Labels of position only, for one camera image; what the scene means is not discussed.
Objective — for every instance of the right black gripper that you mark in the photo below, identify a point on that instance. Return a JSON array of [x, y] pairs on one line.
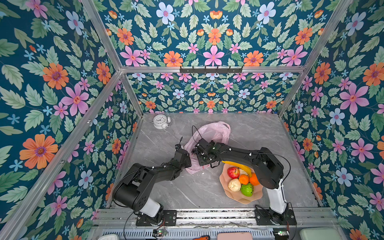
[[199, 157]]

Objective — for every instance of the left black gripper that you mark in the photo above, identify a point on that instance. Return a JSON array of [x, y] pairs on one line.
[[187, 159]]

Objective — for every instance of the pink plastic bag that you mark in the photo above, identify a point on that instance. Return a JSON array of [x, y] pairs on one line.
[[219, 132]]

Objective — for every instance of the fake red apple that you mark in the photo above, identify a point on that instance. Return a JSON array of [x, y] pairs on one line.
[[233, 172]]

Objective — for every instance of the fake beige ginger root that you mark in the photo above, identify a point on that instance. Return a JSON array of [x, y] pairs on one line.
[[242, 172]]

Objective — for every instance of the fake yellow banana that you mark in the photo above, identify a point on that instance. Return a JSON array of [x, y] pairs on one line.
[[246, 169]]

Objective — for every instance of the fake beige garlic bulb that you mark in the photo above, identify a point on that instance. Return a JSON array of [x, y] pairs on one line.
[[234, 185]]

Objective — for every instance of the fake orange tangerine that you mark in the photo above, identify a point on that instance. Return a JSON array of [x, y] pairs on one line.
[[244, 179]]

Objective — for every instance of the pink wavy bowl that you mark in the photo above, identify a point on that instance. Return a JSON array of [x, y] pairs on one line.
[[238, 196]]

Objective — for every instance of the fake green apple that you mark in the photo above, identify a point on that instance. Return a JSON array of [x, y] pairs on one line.
[[247, 190]]

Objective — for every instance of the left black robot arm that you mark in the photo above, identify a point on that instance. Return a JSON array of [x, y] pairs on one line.
[[134, 189]]

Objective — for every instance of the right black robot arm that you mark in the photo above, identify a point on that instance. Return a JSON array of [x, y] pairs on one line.
[[267, 167]]

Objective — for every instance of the white alarm clock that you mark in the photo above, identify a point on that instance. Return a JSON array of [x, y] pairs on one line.
[[161, 122]]

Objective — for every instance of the pink box at bottom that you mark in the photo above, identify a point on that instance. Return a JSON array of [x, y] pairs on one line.
[[235, 236]]

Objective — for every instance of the white object bottom left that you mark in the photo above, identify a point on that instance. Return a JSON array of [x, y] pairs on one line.
[[109, 237]]

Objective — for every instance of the pale green box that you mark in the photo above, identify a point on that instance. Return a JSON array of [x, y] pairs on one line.
[[320, 234]]

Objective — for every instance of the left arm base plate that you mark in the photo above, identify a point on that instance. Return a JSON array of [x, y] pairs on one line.
[[162, 218]]

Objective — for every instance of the orange tool handle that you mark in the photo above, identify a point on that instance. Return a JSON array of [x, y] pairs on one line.
[[203, 238]]

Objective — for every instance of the black hook rail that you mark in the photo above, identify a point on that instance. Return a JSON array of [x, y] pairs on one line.
[[211, 70]]

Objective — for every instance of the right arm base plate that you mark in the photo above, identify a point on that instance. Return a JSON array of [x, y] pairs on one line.
[[269, 217]]

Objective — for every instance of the aluminium mounting rail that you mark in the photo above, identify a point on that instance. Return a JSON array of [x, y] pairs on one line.
[[245, 217]]

